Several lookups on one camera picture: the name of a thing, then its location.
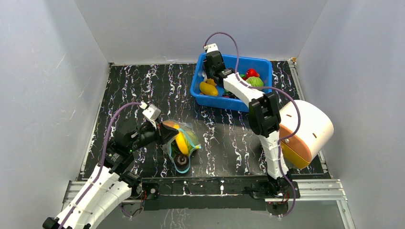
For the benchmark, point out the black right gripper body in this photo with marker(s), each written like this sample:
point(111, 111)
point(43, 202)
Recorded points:
point(208, 73)

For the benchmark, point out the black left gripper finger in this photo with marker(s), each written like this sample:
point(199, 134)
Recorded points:
point(165, 138)
point(166, 130)

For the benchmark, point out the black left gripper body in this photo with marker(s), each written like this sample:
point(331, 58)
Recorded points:
point(147, 136)

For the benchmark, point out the yellow toy banana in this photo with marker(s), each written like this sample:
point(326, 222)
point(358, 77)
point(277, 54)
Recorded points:
point(182, 144)

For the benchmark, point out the small orange toy fruit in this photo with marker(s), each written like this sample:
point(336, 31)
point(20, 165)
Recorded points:
point(211, 82)

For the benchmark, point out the clear zip top bag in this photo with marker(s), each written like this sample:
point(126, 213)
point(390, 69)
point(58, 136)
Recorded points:
point(183, 127)

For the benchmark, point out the green toy cabbage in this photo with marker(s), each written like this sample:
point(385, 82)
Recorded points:
point(192, 141)

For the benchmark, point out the dark purple toy plum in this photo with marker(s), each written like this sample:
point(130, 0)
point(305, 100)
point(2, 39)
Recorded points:
point(181, 161)

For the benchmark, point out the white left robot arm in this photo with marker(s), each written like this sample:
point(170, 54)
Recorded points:
point(111, 182)

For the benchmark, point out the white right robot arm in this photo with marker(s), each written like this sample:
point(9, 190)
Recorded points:
point(264, 117)

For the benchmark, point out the yellow toy mango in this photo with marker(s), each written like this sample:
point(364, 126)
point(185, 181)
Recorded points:
point(208, 89)

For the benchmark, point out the black toy grape bunch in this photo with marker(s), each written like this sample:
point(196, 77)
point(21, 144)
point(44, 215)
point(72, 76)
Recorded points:
point(228, 94)

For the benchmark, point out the red toy pepper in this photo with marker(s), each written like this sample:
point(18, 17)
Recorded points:
point(251, 73)

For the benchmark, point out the striped green toy melon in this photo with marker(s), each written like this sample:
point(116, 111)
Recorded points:
point(255, 81)

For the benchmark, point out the blue plastic bin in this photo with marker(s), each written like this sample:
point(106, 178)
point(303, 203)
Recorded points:
point(262, 66)

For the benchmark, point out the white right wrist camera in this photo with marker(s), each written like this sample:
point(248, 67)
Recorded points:
point(210, 48)

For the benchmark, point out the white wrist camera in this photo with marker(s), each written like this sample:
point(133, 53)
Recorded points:
point(210, 48)
point(151, 113)

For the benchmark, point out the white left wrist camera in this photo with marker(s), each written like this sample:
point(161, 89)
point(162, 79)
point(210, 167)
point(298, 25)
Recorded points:
point(151, 113)

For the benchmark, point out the black front rail frame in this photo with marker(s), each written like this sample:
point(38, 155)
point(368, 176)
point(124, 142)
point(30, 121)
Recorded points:
point(253, 192)

